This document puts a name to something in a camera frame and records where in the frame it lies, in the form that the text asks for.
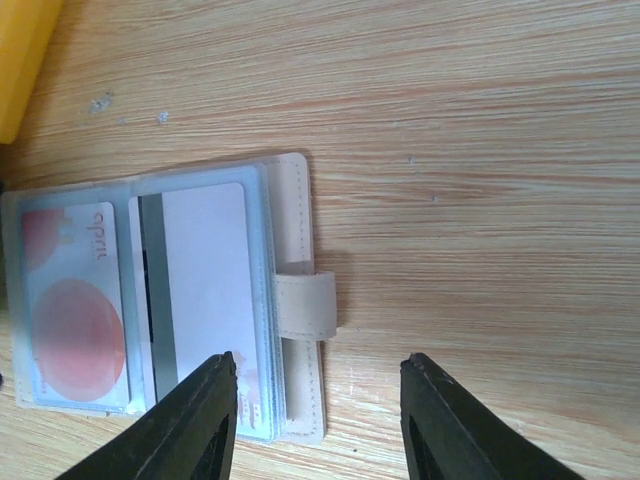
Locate red white card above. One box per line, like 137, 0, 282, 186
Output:
21, 202, 131, 412

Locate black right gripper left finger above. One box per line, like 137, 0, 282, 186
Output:
59, 352, 238, 479

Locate yellow bin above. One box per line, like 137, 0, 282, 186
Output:
1, 0, 63, 144

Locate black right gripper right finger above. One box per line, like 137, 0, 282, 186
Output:
400, 353, 575, 479

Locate beige card holder wallet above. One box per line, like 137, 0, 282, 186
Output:
1, 153, 337, 444

